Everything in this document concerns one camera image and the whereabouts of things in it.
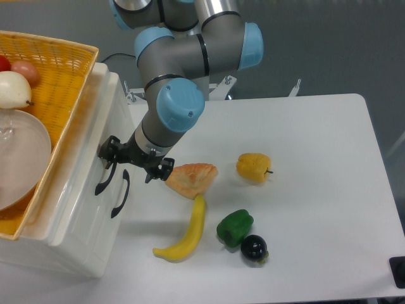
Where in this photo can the red tomato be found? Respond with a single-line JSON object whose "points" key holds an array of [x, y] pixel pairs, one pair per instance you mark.
{"points": [[5, 64]]}

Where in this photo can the metal table bracket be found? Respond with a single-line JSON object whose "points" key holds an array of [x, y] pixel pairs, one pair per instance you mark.
{"points": [[295, 90], [222, 90], [130, 96]]}

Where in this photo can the lower white drawer black handle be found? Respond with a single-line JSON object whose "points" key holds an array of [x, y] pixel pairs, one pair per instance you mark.
{"points": [[122, 195]]}

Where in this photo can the white drawer cabinet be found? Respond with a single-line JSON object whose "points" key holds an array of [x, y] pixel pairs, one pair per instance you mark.
{"points": [[34, 247]]}

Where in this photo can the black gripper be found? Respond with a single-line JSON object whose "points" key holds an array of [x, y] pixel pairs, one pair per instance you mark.
{"points": [[138, 151]]}

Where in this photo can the pink peach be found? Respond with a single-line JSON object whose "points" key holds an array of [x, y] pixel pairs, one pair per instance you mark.
{"points": [[28, 70]]}

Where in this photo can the toasted bread slice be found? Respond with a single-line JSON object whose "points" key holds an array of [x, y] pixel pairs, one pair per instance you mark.
{"points": [[192, 179]]}

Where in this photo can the green bell pepper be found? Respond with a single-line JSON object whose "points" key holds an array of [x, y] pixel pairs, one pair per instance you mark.
{"points": [[234, 227]]}

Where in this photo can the dark purple eggplant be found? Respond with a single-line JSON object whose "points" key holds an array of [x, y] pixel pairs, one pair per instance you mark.
{"points": [[254, 249]]}

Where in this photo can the right metal table bracket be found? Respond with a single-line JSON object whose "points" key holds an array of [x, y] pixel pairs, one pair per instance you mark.
{"points": [[295, 90]]}

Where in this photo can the left metal table bracket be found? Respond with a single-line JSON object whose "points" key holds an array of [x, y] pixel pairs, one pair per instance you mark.
{"points": [[130, 96]]}

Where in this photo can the yellow bell pepper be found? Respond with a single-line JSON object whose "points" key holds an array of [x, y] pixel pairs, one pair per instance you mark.
{"points": [[255, 167]]}

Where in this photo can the yellow banana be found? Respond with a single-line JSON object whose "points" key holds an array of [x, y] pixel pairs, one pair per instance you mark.
{"points": [[191, 238]]}

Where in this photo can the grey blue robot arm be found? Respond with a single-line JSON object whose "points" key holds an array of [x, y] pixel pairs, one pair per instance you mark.
{"points": [[179, 42]]}

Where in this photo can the black corner device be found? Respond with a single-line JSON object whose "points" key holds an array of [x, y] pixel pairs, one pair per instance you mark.
{"points": [[397, 265]]}

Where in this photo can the middle metal table bracket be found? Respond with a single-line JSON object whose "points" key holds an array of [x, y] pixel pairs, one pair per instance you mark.
{"points": [[222, 90]]}

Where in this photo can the beige plate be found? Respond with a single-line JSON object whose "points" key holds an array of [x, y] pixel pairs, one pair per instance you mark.
{"points": [[25, 156]]}

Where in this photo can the yellow woven basket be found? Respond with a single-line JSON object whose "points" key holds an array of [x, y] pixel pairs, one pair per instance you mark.
{"points": [[64, 68]]}

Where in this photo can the white pear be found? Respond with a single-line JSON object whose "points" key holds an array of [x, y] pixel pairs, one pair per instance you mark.
{"points": [[15, 91]]}

